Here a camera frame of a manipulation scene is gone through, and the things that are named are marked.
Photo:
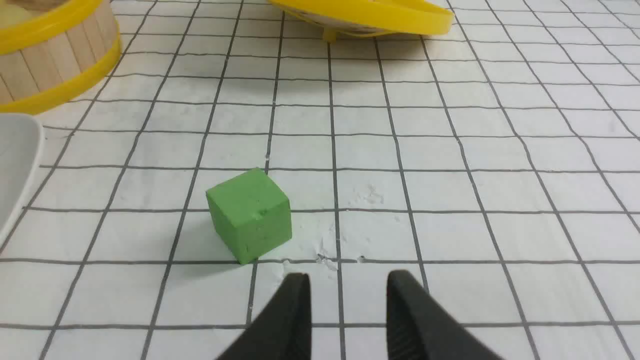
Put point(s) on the green foam cube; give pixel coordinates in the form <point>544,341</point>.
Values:
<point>251,214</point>

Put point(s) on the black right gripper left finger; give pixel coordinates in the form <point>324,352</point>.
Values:
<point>284,328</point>

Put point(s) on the yellow rimmed bamboo steamer lid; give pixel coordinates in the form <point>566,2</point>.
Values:
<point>369,18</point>

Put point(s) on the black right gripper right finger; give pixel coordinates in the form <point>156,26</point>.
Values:
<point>418,328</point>

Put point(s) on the white square plate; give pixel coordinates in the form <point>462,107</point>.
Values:
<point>22,140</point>

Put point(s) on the yellow rimmed bamboo steamer basket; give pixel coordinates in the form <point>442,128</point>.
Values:
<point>52,51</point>

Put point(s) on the white grid tablecloth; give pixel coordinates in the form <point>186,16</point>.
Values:
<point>498,163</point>

